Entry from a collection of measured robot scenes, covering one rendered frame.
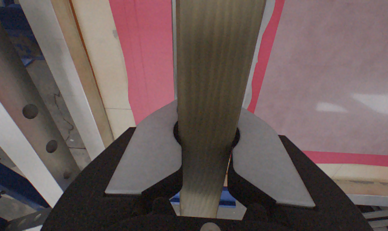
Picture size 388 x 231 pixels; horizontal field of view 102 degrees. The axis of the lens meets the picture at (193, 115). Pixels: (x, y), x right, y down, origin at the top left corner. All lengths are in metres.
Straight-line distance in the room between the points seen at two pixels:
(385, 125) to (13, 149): 0.61
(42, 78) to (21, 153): 1.49
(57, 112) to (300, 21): 1.89
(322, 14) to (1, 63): 0.40
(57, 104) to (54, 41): 1.62
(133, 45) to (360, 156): 0.48
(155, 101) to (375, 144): 0.43
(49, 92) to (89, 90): 1.57
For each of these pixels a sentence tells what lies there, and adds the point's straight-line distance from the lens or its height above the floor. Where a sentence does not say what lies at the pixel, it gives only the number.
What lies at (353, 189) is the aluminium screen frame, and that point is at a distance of 0.52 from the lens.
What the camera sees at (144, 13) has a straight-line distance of 0.26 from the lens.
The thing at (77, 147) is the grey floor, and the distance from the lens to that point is 2.15.
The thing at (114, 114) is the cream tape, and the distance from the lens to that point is 0.33.
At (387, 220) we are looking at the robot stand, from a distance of 0.85.
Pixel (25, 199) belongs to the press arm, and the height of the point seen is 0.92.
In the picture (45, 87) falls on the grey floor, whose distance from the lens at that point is 1.86.
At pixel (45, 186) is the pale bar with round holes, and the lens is 0.41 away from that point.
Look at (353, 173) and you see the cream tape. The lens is 0.51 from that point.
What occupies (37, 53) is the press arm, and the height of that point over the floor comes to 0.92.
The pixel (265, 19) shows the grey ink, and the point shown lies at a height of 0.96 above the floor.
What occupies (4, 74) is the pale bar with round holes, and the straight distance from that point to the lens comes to 0.31.
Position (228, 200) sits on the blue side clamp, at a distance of 0.41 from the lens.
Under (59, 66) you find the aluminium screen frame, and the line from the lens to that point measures 0.29.
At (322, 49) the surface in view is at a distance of 0.30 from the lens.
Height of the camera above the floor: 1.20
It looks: 58 degrees down
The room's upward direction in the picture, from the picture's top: 175 degrees counter-clockwise
